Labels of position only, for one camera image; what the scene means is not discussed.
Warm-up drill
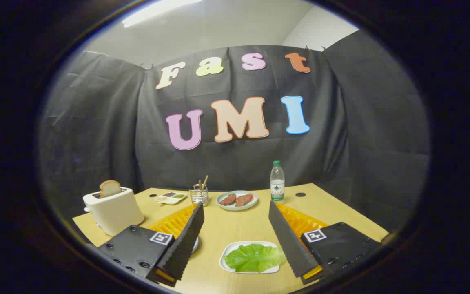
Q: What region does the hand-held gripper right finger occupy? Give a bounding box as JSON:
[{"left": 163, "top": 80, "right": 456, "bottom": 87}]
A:
[{"left": 268, "top": 200, "right": 384, "bottom": 285}]

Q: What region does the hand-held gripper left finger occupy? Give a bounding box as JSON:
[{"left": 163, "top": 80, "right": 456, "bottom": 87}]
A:
[{"left": 96, "top": 201, "right": 205, "bottom": 287}]

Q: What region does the green lettuce leaf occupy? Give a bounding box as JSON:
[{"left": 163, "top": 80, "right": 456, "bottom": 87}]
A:
[{"left": 224, "top": 243, "right": 288, "bottom": 273}]

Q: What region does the white bread slice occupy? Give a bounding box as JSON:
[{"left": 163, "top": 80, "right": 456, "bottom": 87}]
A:
[{"left": 99, "top": 180, "right": 122, "bottom": 198}]

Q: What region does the white rectangular plate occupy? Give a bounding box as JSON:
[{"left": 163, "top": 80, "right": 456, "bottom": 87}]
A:
[{"left": 219, "top": 241, "right": 281, "bottom": 274}]

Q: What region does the white divided condiment tray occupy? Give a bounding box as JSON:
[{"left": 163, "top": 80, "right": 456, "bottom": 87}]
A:
[{"left": 155, "top": 192, "right": 188, "bottom": 205}]

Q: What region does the pale green plate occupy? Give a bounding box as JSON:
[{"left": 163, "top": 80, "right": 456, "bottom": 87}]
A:
[{"left": 216, "top": 190, "right": 259, "bottom": 211}]

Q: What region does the clear plastic water bottle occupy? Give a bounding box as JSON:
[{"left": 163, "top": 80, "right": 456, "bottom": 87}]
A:
[{"left": 270, "top": 160, "right": 285, "bottom": 201}]

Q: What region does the cream white toaster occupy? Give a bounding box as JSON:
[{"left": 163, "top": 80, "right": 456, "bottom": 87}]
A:
[{"left": 82, "top": 187, "right": 145, "bottom": 236}]

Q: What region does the black backdrop cloth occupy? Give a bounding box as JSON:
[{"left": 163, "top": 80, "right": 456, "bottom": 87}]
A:
[{"left": 37, "top": 29, "right": 430, "bottom": 233}]

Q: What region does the metal wire utensil holder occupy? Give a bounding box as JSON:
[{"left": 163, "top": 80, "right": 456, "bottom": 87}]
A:
[{"left": 189, "top": 185, "right": 210, "bottom": 206}]

